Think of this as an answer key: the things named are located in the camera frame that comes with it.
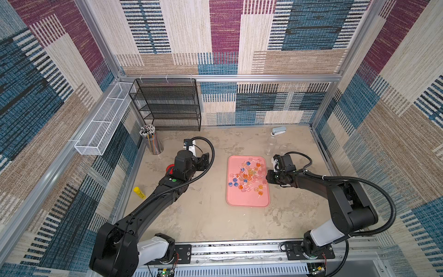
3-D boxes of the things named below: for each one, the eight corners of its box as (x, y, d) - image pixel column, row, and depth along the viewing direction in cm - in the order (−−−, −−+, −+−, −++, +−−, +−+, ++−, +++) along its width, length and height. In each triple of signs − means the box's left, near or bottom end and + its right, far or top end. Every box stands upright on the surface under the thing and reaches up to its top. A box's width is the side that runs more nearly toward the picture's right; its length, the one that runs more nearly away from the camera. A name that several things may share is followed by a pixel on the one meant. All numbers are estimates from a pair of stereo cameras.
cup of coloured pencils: (149, 155, 109) (137, 134, 94) (152, 145, 114) (141, 124, 99) (161, 155, 109) (152, 134, 94) (164, 145, 114) (155, 124, 99)
